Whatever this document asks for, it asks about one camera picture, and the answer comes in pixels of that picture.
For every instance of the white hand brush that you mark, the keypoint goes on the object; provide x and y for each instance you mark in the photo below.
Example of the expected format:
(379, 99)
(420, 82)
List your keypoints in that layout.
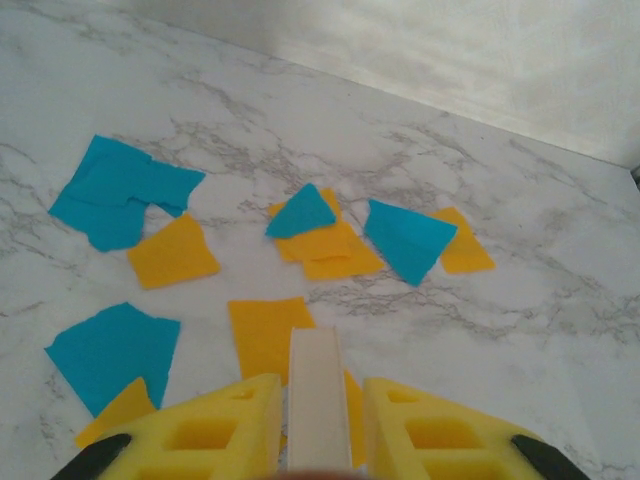
(317, 400)

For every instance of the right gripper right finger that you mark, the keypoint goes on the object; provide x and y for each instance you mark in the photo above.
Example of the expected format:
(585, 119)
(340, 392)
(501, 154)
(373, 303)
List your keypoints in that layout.
(430, 430)

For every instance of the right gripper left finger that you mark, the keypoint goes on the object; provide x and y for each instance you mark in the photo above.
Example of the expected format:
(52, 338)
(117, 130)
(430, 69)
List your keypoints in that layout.
(210, 425)

